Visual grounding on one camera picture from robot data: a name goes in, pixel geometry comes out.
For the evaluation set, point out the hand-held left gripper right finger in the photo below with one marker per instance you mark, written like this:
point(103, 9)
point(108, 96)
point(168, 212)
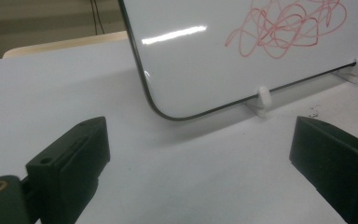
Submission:
point(338, 161)

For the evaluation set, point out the dark eraser crumbs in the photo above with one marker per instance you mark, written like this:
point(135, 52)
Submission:
point(314, 112)

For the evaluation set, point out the wooden table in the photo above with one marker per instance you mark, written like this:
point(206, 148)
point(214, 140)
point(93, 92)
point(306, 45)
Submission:
point(68, 43)

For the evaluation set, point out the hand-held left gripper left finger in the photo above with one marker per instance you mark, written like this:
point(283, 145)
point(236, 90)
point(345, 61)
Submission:
point(74, 161)

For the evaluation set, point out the white whiteboard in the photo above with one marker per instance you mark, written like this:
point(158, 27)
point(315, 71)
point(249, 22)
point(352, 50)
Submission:
point(199, 68)

